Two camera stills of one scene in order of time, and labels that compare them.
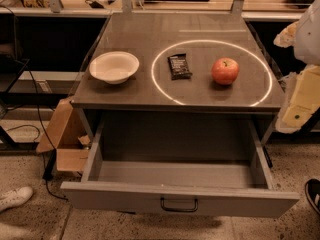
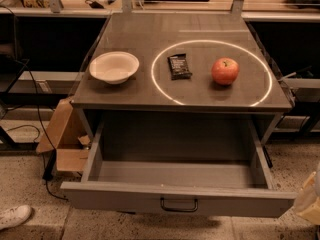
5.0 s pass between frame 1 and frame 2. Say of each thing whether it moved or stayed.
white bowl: stayed
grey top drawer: stayed
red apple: stayed
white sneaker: moved
